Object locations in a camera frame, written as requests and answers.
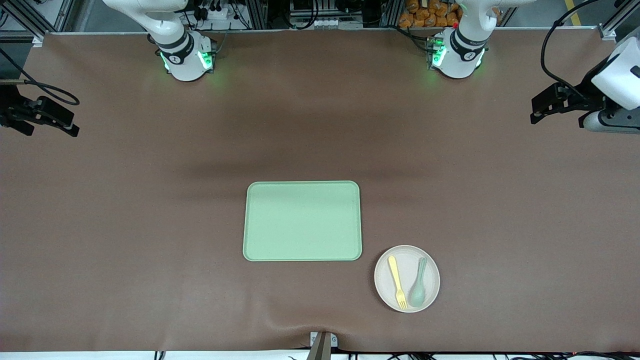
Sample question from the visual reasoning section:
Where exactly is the round beige plate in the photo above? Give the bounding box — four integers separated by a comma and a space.
374, 245, 441, 314

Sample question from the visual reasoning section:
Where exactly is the yellow plastic fork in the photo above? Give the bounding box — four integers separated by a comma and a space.
388, 255, 408, 311

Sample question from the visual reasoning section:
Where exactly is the brown table mat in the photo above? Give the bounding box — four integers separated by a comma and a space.
0, 27, 640, 354

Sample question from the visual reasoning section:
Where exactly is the orange packets pile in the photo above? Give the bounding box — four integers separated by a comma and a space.
398, 0, 463, 29

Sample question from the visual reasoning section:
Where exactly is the white power strip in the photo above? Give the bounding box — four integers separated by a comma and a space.
197, 4, 232, 21

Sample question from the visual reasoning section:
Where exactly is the green plastic spoon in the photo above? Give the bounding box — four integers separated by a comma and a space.
408, 257, 428, 308

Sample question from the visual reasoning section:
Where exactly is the white terminal block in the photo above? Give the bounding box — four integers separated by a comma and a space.
291, 17, 341, 30

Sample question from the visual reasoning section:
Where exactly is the light green rectangular tray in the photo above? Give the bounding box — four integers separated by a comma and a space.
242, 180, 363, 262

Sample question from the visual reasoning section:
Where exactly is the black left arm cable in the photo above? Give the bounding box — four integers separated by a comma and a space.
540, 0, 601, 101

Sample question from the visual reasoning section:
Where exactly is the aluminium frame profile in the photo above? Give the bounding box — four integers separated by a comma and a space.
597, 0, 632, 42
0, 0, 48, 47

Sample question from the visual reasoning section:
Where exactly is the grey metal bracket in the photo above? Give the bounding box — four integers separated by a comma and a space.
309, 331, 339, 360

